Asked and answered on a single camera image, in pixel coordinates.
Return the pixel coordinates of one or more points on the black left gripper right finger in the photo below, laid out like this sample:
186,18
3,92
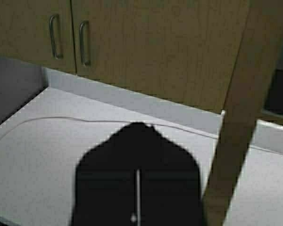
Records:
170,184

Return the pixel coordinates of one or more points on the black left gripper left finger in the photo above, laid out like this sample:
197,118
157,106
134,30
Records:
106,183

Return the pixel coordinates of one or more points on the upper right cabinet door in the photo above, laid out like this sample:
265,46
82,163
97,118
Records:
178,50

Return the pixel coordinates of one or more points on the cabinet door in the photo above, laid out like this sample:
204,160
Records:
178,50
39,32

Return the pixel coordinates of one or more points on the upper left cabinet door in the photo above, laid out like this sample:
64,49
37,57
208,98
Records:
39,32

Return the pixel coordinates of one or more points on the upper right door handle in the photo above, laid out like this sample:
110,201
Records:
84,43

